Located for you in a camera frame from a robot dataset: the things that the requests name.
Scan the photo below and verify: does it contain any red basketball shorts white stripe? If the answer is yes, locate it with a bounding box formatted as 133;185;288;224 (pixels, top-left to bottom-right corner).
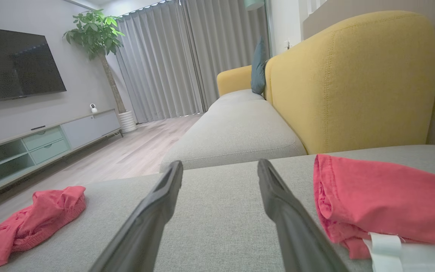
0;185;87;272

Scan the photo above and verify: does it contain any grey green TV cabinet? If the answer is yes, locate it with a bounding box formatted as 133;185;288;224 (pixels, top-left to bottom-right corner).
0;109;123;214

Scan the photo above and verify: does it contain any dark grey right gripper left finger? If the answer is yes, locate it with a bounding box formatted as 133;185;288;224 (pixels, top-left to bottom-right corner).
89;160;184;272

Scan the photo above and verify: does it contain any black flat screen television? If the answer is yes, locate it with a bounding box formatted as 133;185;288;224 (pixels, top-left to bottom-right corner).
0;26;67;105

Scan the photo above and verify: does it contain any teal throw pillow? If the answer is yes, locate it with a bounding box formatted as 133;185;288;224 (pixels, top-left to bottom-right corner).
250;37;270;95

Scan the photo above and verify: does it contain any pale green lamp shade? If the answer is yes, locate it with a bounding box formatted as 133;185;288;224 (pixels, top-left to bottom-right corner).
243;0;265;11

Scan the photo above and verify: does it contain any yellow sofa backrest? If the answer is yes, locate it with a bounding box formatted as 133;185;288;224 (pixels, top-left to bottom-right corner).
217;11;435;155

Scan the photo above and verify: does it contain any green leafy indoor tree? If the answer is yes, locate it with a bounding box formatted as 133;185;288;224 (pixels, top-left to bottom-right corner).
63;9;126;114

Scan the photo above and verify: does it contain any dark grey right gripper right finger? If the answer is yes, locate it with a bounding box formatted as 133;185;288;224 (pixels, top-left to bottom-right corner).
257;158;349;272

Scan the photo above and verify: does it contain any grey pleated curtain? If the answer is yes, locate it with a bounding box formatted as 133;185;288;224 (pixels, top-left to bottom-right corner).
114;0;271;124

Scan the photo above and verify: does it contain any white ribbed plant pot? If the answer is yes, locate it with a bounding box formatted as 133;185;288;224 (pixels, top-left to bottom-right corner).
118;110;138;133

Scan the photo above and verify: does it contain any large grey sofa seat cushion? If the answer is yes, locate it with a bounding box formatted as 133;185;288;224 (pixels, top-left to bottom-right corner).
0;145;435;272

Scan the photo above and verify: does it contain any red basketball jersey white trim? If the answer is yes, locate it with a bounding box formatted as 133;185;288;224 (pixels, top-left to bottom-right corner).
313;154;435;272

